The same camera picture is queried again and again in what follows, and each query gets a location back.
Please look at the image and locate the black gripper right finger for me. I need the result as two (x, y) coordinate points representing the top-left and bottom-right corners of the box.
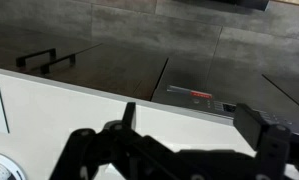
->
(233, 102), (299, 180)

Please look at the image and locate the black cabinet handle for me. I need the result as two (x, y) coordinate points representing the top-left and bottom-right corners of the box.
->
(40, 53), (77, 75)
(15, 48), (57, 69)

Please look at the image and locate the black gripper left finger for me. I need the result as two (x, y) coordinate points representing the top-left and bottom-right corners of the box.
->
(48, 101), (190, 180)

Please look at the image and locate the colourful patterned small plate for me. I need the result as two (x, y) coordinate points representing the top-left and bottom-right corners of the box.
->
(0, 151), (28, 180)

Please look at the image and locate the stainless steel dishwasher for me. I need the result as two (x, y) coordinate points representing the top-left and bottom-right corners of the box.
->
(150, 56), (299, 136)

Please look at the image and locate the dark wood cabinet door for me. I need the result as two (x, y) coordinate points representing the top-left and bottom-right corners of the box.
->
(25, 43), (170, 102)
(0, 28), (102, 73)

